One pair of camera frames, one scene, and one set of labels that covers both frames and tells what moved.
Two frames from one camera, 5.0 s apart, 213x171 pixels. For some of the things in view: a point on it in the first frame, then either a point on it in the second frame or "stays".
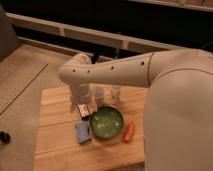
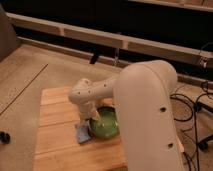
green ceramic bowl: (106, 122) stays
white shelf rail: (93, 35) stays
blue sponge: (82, 132) stays
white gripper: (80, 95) → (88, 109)
